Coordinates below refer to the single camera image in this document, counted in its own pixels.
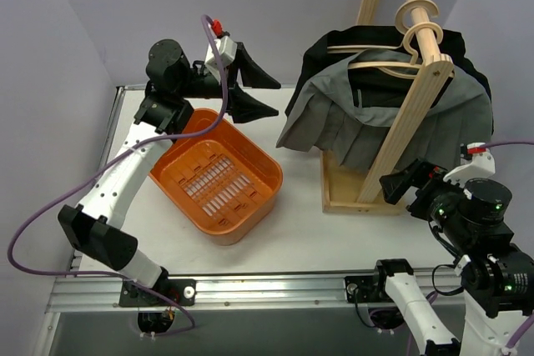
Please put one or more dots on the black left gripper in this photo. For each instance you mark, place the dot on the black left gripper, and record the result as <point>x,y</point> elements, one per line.
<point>233,82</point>

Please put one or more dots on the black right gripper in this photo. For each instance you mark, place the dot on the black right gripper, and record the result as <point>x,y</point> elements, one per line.
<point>417,191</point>

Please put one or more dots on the wooden hanger of grey skirt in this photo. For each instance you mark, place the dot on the wooden hanger of grey skirt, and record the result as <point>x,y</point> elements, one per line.
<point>401,69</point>

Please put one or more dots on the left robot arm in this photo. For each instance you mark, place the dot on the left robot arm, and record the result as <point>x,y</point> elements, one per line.
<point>94,225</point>

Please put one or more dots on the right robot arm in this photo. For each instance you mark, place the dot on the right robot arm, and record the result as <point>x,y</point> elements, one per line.
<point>466,212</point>

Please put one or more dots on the black pleated skirt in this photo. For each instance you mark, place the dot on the black pleated skirt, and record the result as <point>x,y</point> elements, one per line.
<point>373,89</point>

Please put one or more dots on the wooden hanger of black skirt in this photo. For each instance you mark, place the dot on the wooden hanger of black skirt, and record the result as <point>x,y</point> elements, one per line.
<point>428,6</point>

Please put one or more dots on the orange plastic basket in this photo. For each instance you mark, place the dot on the orange plastic basket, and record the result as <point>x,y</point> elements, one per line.
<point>222,182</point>

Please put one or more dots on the wooden clothes rack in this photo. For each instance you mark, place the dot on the wooden clothes rack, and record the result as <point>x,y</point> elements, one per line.
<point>345,190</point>

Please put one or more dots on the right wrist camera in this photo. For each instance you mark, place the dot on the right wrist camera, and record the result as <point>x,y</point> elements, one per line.
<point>476,162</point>

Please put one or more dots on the aluminium rail table edge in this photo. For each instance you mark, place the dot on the aluminium rail table edge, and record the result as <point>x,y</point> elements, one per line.
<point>298,256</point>

